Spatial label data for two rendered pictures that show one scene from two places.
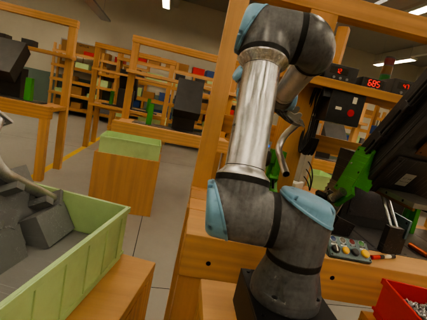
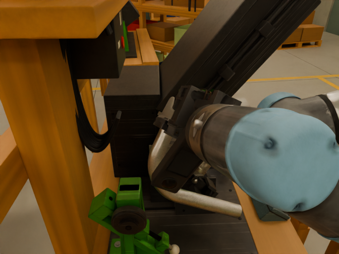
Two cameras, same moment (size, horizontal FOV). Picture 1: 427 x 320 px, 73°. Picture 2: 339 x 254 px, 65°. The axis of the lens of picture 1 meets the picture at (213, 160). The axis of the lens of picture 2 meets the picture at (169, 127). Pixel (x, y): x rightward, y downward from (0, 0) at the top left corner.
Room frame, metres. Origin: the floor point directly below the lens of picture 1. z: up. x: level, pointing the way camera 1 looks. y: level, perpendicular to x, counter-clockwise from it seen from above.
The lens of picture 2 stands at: (1.26, 0.13, 1.58)
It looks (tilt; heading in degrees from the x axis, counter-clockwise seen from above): 31 degrees down; 272
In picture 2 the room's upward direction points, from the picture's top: straight up
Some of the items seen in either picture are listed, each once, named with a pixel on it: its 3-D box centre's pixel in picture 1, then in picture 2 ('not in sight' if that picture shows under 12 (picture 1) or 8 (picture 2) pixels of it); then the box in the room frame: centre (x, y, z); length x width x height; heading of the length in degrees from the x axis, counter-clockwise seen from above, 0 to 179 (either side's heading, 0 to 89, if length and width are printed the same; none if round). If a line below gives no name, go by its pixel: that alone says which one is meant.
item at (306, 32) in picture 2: not in sight; (291, 28); (-1.38, -6.60, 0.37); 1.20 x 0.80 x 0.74; 19
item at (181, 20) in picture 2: not in sight; (189, 27); (1.02, -7.47, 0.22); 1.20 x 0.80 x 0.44; 51
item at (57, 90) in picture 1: (100, 87); not in sight; (9.93, 4.28, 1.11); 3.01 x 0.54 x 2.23; 101
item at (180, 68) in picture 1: (170, 103); not in sight; (8.02, 1.47, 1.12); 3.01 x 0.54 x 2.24; 101
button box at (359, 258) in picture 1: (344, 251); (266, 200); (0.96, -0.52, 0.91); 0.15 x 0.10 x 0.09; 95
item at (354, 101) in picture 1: (339, 108); (97, 39); (1.47, -0.55, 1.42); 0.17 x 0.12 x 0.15; 95
